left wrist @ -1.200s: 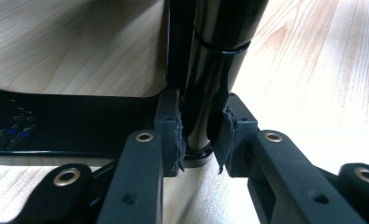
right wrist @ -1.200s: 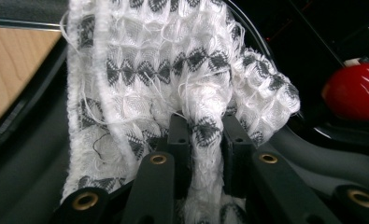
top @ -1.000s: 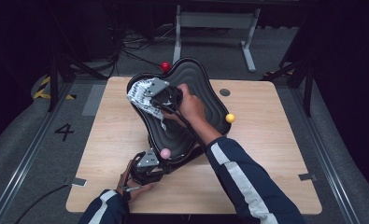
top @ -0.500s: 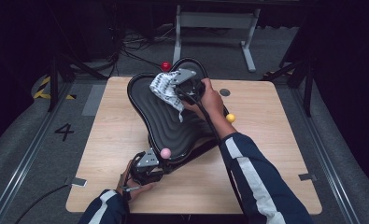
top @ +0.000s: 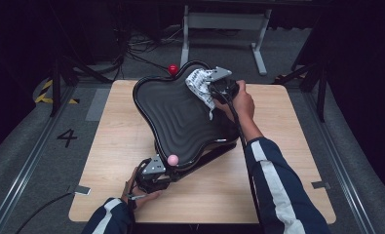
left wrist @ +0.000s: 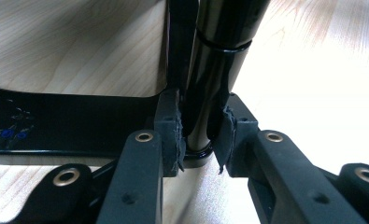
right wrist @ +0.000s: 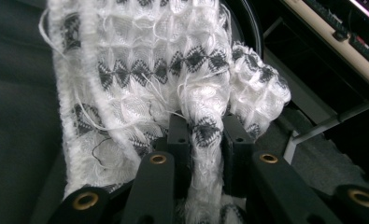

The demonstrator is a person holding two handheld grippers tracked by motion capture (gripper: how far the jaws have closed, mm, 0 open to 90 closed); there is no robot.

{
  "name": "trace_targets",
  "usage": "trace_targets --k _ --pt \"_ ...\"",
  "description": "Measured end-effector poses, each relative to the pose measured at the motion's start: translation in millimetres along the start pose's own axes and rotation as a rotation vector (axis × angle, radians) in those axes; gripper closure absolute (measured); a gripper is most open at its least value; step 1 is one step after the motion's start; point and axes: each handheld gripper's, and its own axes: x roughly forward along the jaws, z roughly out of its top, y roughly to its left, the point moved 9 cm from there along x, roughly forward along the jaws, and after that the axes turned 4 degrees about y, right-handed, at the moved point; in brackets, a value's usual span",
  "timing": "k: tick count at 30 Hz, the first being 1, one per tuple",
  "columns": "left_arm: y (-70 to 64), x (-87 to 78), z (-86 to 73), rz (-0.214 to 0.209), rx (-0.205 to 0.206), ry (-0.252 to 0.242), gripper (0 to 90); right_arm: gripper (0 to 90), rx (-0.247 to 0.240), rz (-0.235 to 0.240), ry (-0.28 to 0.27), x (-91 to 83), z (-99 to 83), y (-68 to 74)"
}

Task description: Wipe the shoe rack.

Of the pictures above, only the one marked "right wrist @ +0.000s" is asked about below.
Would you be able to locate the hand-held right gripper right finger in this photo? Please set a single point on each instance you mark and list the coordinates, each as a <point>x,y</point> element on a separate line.
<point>275,186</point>

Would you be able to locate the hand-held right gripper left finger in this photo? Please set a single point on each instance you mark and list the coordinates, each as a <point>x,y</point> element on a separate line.
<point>155,186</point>

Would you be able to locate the white patterned knitted cloth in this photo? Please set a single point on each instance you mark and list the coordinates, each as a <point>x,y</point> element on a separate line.
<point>148,62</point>

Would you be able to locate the grey metal stand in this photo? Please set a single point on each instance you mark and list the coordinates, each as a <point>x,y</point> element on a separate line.
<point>300,93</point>

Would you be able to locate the beige desk top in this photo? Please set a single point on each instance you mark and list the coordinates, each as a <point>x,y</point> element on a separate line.
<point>328,34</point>

